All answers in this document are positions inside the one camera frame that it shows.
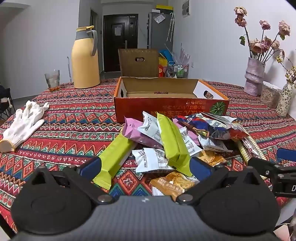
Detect dark entrance door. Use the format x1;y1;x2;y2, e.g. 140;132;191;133
103;14;138;73

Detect grey refrigerator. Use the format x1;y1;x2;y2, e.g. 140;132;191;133
148;10;175;50

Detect white umbrella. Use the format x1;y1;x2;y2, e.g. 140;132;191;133
166;13;175;42

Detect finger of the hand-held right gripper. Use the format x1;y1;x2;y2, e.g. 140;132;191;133
248;157;281;180
277;148;296;166

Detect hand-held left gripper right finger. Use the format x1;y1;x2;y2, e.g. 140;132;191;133
174;156;266;205

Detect red yellow bag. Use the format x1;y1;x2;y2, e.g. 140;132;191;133
158;58;167;77

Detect blue plastic item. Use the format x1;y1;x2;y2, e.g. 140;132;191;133
159;49;175;64

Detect pink feathery bundle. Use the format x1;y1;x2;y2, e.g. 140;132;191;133
178;44;191;67

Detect yellow thermos jug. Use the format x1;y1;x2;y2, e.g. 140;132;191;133
71;26;100;89

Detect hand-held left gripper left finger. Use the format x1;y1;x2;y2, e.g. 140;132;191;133
30;156;116;205

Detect yellow flower branches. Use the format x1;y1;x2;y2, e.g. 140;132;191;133
276;50;296;84

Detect dried rose bouquet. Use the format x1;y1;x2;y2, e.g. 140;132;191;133
233;6;290;62

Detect wire storage cart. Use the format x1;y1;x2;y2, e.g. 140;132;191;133
167;64;189;78

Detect silver snack packet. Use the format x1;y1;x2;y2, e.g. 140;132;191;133
201;113;237;128

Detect orange cardboard box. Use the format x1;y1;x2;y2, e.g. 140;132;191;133
114;77;230;123

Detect white cotton glove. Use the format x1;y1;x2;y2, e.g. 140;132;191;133
0;100;50;152

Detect glass cup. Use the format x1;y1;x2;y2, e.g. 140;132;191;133
45;70;60;93

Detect black folding chair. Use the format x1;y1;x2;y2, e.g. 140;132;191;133
0;85;13;118

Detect small floral vase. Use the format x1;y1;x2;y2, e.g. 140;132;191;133
276;82;296;117

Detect pink ribbed vase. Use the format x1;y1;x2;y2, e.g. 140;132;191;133
243;57;265;96

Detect small doll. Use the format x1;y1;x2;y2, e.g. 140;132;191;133
0;97;12;109

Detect green snack packet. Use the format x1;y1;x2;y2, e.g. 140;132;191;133
92;133;137;191
157;112;193;177

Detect dark blue red snack packet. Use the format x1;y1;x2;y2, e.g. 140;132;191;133
173;115;249;141

